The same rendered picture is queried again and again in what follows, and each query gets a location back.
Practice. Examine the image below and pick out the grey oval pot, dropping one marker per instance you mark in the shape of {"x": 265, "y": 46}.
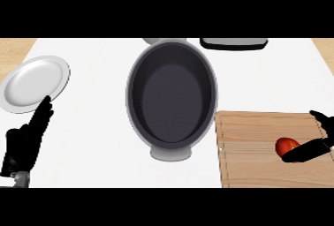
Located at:
{"x": 172, "y": 98}

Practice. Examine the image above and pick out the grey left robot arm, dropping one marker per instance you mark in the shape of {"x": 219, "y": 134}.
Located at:
{"x": 18, "y": 180}

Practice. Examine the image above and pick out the red tomato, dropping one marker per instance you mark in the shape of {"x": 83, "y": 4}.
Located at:
{"x": 286, "y": 146}

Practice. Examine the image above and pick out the white round plate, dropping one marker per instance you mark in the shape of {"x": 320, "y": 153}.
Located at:
{"x": 34, "y": 84}

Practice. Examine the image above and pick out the wooden cutting board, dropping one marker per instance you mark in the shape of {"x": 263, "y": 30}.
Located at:
{"x": 260, "y": 153}

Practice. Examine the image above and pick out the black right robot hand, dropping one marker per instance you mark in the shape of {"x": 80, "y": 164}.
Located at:
{"x": 309, "y": 150}

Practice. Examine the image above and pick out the grey and black appliance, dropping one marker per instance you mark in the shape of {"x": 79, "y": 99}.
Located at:
{"x": 234, "y": 43}

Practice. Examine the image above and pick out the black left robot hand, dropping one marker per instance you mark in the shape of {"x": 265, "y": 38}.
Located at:
{"x": 27, "y": 141}

